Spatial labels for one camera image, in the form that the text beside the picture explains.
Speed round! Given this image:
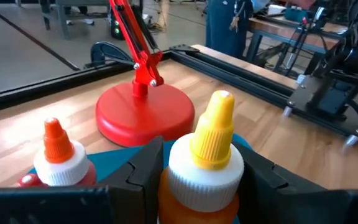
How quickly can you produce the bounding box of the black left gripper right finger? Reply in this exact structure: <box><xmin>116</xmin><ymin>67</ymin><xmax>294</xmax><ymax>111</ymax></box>
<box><xmin>233</xmin><ymin>142</ymin><xmax>349</xmax><ymax>224</ymax></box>

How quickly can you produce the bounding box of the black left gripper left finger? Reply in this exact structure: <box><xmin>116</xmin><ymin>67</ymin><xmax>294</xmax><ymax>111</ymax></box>
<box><xmin>99</xmin><ymin>136</ymin><xmax>164</xmax><ymax>224</ymax></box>

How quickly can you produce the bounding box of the teal plastic bin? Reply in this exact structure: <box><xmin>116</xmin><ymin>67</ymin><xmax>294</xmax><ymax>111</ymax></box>
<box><xmin>26</xmin><ymin>133</ymin><xmax>254</xmax><ymax>224</ymax></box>

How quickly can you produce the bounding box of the yellow-capped orange coloring bottle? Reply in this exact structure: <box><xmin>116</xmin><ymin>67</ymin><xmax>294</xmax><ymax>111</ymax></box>
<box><xmin>158</xmin><ymin>90</ymin><xmax>245</xmax><ymax>224</ymax></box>

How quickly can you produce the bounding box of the orange-capped red bottle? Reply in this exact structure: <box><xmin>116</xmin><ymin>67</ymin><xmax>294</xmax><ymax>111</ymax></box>
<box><xmin>33</xmin><ymin>117</ymin><xmax>98</xmax><ymax>187</ymax></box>

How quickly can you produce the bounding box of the red desk lamp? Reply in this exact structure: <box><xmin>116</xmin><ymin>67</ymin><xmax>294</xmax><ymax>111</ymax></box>
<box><xmin>94</xmin><ymin>0</ymin><xmax>196</xmax><ymax>149</ymax></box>

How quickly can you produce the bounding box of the wooden background table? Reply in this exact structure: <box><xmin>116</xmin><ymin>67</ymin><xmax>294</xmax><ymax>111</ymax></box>
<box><xmin>246</xmin><ymin>15</ymin><xmax>351</xmax><ymax>74</ymax></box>

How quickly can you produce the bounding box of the black box with green lights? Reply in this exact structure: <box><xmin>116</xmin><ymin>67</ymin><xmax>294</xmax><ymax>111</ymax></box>
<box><xmin>110</xmin><ymin>17</ymin><xmax>126</xmax><ymax>40</ymax></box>

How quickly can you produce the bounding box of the person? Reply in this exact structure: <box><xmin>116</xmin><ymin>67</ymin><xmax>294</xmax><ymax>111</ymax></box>
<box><xmin>205</xmin><ymin>0</ymin><xmax>255</xmax><ymax>59</ymax></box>

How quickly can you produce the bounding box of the teal box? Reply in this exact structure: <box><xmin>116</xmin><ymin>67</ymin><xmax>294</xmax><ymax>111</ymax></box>
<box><xmin>283</xmin><ymin>6</ymin><xmax>311</xmax><ymax>23</ymax></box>

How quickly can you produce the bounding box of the grey background table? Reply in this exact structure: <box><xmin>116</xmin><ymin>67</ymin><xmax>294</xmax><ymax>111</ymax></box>
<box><xmin>39</xmin><ymin>0</ymin><xmax>111</xmax><ymax>40</ymax></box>

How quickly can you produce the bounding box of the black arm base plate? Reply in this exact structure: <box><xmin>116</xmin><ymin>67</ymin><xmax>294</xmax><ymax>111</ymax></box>
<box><xmin>286</xmin><ymin>74</ymin><xmax>358</xmax><ymax>149</ymax></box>

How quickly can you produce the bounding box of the black aluminium table frame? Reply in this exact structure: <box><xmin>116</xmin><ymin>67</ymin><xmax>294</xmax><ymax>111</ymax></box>
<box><xmin>0</xmin><ymin>43</ymin><xmax>358</xmax><ymax>150</ymax></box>

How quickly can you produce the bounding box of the black frame bracket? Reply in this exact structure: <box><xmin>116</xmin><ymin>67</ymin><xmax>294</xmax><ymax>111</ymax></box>
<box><xmin>90</xmin><ymin>41</ymin><xmax>135</xmax><ymax>68</ymax></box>

